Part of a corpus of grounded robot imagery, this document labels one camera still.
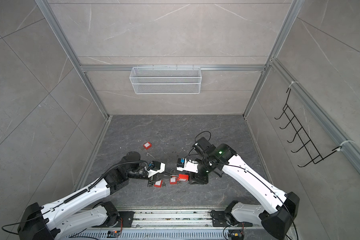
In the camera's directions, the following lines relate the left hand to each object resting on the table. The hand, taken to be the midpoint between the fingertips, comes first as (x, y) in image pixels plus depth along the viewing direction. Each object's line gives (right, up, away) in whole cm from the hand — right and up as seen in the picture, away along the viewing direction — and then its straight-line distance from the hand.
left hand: (171, 171), depth 67 cm
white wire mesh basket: (-6, +53, +34) cm, 63 cm away
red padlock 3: (0, -10, +17) cm, 20 cm away
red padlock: (-19, +8, +33) cm, 39 cm away
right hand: (+10, -2, +3) cm, 11 cm away
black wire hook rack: (+60, +9, -7) cm, 61 cm away
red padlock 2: (+6, -2, -2) cm, 7 cm away
